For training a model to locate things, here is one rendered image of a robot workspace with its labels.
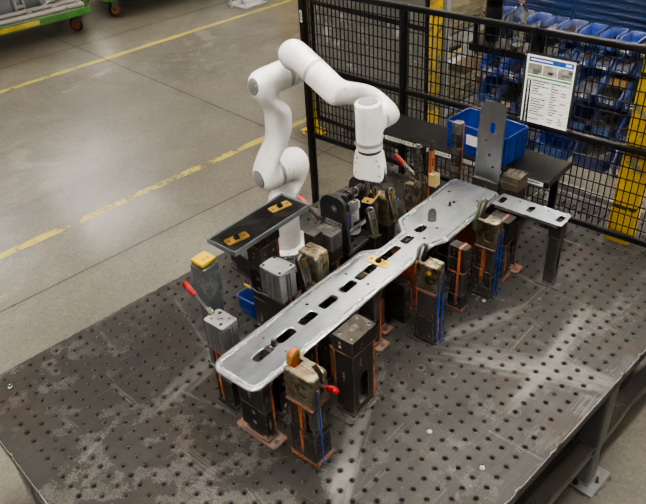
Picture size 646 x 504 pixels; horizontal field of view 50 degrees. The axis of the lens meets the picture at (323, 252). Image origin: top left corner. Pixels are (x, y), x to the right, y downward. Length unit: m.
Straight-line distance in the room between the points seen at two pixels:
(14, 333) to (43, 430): 1.68
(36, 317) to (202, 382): 1.87
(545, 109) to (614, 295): 0.80
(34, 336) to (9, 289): 0.52
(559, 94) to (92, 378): 2.10
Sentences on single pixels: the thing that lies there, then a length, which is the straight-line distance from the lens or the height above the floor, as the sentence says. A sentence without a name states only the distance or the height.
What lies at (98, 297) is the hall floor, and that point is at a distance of 4.20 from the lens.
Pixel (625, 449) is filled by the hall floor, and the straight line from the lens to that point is 3.31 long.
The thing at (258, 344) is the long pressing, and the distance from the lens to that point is 2.15.
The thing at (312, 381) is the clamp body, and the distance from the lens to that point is 1.93.
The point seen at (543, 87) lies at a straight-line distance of 3.03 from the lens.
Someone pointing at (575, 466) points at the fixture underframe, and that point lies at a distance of 2.89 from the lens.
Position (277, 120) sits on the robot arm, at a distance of 2.51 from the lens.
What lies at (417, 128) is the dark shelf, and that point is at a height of 1.03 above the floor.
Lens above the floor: 2.44
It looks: 35 degrees down
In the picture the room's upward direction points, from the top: 4 degrees counter-clockwise
